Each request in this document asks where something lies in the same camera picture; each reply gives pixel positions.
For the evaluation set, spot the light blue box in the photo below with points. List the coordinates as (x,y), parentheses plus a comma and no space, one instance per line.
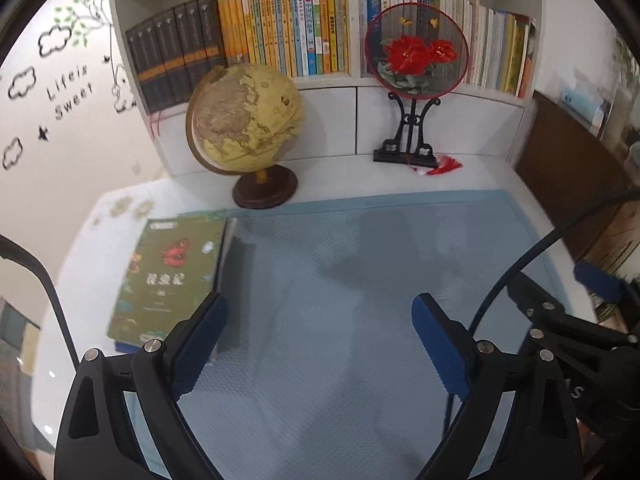
(585,110)

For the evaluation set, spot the brown wooden cabinet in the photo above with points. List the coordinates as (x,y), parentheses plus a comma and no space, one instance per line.
(565,160)

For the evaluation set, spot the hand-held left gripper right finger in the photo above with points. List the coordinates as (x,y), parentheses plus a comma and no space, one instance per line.
(440,350)

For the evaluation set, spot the white bookshelf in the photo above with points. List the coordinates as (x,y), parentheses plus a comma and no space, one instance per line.
(330,120)

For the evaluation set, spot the yellow desk globe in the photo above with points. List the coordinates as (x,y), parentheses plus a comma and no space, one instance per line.
(245,115)

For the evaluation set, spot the red tassel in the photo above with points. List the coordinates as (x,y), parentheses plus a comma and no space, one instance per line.
(445,165)

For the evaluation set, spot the red flower embroidered round fan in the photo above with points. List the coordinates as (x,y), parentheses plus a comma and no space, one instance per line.
(415,50)

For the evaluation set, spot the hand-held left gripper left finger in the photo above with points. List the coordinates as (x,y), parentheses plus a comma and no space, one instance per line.
(200,345)

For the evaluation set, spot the light blue textured mat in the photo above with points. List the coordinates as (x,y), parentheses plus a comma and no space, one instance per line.
(325,310)

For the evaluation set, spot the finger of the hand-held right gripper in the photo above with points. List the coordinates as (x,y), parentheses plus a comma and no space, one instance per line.
(600,282)
(545,310)

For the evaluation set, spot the row of yellow spine books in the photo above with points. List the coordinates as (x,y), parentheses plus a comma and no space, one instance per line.
(285,30)

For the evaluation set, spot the row of dark hardcover books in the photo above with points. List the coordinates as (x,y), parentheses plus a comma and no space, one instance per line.
(175,55)

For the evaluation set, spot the green potted plant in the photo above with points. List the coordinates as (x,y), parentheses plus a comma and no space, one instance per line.
(627,75)

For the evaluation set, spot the green book red butterfly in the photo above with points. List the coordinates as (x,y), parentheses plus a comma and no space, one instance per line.
(165,280)

